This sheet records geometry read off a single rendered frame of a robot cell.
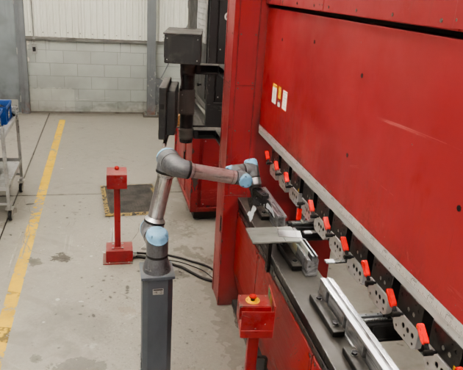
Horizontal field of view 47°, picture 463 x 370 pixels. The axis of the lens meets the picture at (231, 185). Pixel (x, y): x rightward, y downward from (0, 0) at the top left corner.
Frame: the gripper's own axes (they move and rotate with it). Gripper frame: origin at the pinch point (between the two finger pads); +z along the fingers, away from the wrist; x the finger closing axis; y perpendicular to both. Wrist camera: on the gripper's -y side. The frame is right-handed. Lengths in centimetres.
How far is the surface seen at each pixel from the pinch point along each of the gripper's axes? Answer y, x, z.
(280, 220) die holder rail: 17.3, -20.4, 1.7
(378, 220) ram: -111, 10, 9
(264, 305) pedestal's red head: -27, 21, 42
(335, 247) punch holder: -71, 4, 18
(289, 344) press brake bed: -28, 12, 63
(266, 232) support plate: -7.4, 3.0, 7.1
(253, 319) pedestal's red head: -32, 31, 47
